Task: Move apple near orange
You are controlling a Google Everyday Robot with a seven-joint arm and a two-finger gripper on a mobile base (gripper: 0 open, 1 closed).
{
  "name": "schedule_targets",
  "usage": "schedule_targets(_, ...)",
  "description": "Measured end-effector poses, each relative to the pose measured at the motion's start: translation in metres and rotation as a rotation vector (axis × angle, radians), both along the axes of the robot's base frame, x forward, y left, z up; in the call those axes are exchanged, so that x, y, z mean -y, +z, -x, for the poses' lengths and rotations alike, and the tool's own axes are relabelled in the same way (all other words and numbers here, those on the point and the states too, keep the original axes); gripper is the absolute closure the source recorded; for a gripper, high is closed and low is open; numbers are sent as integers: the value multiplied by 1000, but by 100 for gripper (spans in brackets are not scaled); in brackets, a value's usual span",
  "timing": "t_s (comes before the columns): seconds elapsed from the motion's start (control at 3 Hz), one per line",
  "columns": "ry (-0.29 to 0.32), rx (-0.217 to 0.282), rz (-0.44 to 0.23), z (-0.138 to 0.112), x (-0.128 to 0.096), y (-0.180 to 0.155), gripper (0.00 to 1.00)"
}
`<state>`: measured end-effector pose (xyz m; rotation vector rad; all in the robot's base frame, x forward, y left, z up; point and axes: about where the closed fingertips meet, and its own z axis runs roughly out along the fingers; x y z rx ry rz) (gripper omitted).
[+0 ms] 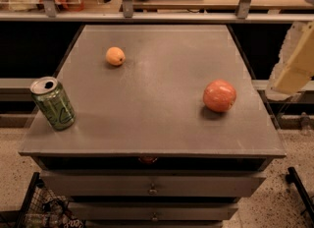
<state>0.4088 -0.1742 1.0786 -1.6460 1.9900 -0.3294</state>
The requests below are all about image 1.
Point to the green soda can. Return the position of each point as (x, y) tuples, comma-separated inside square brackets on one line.
[(52, 100)]

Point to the metal shelf rail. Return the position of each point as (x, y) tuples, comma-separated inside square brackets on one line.
[(192, 11)]

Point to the small orange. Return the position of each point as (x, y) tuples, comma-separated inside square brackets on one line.
[(115, 56)]

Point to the red apple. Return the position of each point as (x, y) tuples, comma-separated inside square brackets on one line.
[(219, 96)]

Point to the black metal frame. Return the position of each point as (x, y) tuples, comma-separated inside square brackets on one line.
[(293, 178)]

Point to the black wire basket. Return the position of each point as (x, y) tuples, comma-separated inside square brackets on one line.
[(42, 208)]

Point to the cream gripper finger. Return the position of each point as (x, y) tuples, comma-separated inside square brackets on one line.
[(296, 66)]

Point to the grey drawer cabinet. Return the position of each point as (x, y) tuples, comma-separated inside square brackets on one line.
[(145, 151)]

